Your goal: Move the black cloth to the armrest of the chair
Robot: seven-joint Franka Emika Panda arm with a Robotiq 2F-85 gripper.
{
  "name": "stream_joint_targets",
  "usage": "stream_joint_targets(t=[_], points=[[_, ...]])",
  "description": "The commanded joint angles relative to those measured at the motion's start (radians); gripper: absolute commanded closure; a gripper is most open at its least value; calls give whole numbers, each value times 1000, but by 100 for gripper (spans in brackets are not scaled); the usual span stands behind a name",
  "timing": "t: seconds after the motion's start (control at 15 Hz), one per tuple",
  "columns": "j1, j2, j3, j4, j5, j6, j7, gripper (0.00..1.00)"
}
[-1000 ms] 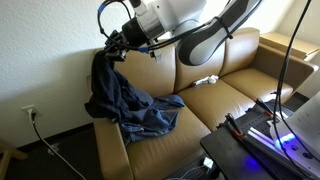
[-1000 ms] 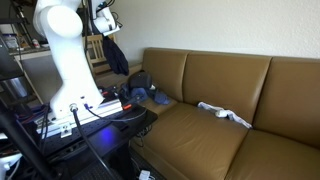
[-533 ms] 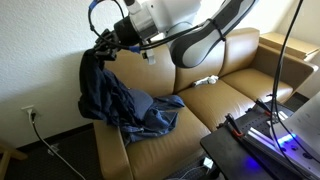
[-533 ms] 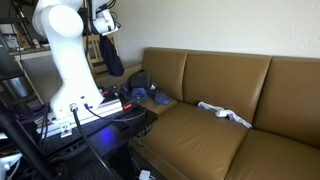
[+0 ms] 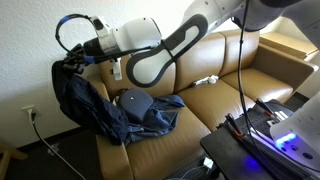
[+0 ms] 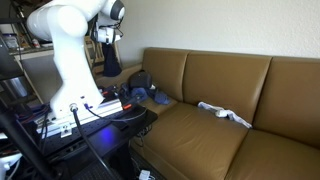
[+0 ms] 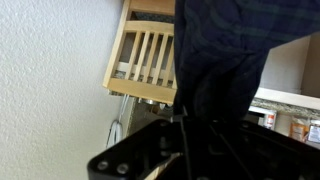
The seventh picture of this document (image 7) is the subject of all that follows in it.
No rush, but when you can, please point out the dark blue plaid cloth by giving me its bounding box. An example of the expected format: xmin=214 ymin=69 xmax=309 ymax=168
xmin=172 ymin=0 xmax=320 ymax=126

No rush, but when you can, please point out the orange bottle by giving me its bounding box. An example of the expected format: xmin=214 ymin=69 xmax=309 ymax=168
xmin=288 ymin=116 xmax=309 ymax=143

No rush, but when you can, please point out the white shelf board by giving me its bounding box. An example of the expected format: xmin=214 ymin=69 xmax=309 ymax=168
xmin=253 ymin=86 xmax=320 ymax=112

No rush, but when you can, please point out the white bottle red label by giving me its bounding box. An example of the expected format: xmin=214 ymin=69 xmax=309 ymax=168
xmin=263 ymin=111 xmax=278 ymax=131

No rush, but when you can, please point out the white container blue label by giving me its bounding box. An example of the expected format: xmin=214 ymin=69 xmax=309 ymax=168
xmin=306 ymin=121 xmax=320 ymax=145

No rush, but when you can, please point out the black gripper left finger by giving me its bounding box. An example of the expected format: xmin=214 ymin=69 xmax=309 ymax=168
xmin=86 ymin=113 xmax=205 ymax=180

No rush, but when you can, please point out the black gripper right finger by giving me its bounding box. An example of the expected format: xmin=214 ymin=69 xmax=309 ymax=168
xmin=205 ymin=119 xmax=320 ymax=180

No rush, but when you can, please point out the speckled stone countertop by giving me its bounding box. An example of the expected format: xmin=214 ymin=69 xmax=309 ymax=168
xmin=249 ymin=97 xmax=320 ymax=120

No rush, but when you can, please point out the wooden slatted chair frame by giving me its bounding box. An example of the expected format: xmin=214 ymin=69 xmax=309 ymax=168
xmin=102 ymin=0 xmax=178 ymax=105

